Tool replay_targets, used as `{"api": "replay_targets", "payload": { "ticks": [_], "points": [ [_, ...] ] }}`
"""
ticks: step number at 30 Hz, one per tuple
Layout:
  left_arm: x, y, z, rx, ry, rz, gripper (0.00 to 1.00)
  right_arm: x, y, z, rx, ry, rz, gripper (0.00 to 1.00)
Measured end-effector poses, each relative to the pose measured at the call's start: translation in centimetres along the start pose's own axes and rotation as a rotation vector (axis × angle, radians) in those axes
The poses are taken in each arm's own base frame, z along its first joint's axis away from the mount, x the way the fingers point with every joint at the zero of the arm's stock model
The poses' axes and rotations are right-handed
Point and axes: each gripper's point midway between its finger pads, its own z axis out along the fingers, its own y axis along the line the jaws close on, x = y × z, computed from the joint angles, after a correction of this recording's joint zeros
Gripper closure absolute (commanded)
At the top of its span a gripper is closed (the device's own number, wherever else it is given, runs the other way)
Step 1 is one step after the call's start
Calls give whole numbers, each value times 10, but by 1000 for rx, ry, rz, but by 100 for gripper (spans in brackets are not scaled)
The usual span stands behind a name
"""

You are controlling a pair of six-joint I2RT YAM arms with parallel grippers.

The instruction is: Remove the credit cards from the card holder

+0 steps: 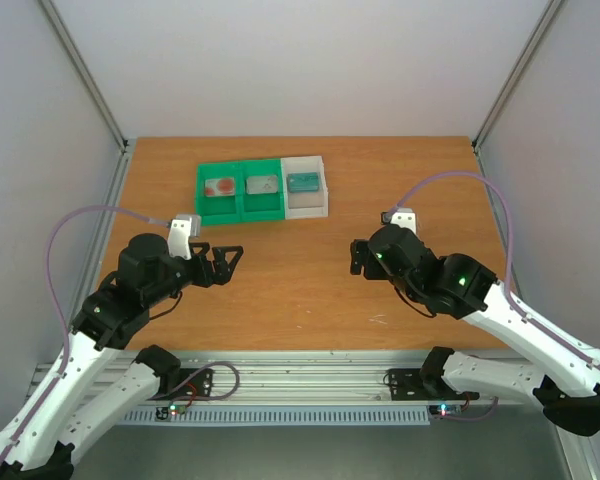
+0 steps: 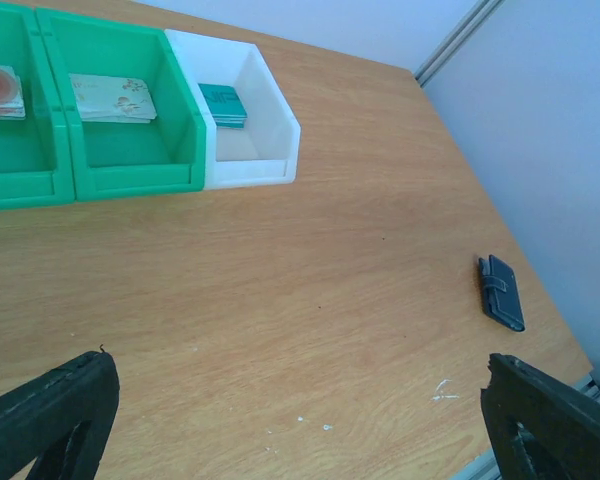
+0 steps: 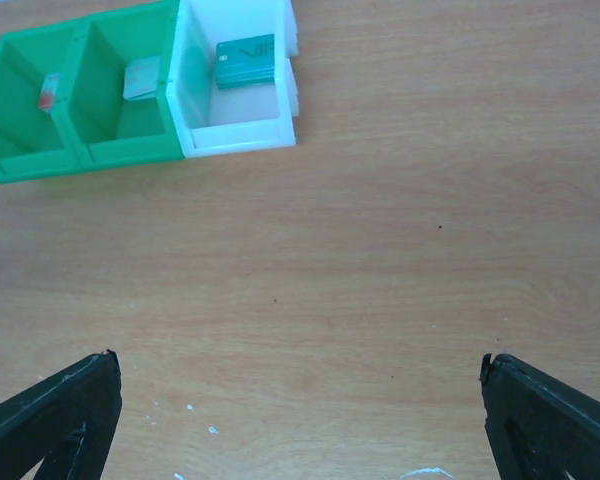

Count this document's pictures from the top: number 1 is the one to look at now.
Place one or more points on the right circuit board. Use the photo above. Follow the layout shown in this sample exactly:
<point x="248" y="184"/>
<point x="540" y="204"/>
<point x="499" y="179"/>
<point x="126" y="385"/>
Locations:
<point x="445" y="410"/>

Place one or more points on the teal card stack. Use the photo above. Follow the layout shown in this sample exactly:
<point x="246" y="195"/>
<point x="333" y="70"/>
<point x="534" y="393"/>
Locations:
<point x="303" y="182"/>

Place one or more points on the aluminium rail frame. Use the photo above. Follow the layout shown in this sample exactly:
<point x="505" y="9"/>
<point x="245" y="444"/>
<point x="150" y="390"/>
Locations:
<point x="319" y="377"/>

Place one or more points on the white bin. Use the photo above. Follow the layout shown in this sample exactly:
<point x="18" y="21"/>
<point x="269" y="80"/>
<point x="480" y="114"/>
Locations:
<point x="304" y="205"/>

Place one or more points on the left circuit board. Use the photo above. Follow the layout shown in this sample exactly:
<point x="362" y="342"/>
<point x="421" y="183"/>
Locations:
<point x="172" y="412"/>

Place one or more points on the grey slotted cable duct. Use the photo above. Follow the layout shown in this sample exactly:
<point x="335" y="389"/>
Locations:
<point x="207" y="416"/>

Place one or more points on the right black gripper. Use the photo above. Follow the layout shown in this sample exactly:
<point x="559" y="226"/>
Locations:
<point x="363" y="259"/>

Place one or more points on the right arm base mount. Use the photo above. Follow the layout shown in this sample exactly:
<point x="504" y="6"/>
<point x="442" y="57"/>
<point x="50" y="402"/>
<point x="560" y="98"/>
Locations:
<point x="405" y="384"/>

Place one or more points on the circuit board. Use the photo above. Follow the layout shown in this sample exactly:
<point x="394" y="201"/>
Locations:
<point x="445" y="410"/>
<point x="172" y="412"/>

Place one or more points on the red circle card stack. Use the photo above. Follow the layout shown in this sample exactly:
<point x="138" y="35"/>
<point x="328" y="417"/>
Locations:
<point x="220" y="187"/>

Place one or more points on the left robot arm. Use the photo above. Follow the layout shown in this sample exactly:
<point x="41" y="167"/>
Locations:
<point x="54" y="428"/>

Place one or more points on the middle green bin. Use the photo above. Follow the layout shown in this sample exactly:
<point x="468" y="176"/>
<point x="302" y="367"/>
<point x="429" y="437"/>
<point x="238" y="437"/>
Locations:
<point x="262" y="197"/>

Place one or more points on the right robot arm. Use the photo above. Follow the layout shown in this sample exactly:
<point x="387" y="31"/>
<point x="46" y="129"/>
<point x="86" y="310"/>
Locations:
<point x="560" y="374"/>

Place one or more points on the left green bin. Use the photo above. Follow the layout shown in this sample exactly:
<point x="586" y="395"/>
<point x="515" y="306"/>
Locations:
<point x="218" y="210"/>

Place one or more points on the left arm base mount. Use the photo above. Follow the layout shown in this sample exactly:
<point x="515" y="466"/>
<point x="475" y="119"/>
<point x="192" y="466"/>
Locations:
<point x="195" y="384"/>

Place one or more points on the grey bird card stack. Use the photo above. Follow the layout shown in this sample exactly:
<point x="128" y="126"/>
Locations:
<point x="262" y="184"/>

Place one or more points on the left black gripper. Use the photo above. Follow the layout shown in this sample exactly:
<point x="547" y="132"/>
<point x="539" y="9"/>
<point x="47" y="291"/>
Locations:
<point x="223" y="273"/>

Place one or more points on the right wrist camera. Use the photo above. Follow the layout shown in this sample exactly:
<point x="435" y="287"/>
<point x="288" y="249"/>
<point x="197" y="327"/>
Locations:
<point x="404" y="218"/>

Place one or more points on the green bin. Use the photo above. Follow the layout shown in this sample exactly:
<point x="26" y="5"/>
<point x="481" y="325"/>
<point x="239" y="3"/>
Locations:
<point x="262" y="197"/>
<point x="218" y="210"/>

